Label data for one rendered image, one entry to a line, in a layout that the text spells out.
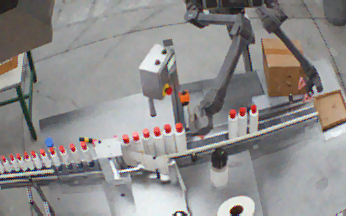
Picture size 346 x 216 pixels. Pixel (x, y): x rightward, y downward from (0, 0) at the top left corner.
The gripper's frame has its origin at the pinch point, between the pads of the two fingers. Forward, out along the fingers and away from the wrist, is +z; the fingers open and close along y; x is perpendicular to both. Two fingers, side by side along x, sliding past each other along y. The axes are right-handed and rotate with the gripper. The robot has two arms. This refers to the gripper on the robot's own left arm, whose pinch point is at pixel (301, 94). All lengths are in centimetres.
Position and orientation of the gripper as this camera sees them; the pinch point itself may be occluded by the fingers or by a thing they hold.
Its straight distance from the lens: 322.9
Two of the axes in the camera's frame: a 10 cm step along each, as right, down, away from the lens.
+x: 8.2, 2.4, 5.2
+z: -5.5, 6.0, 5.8
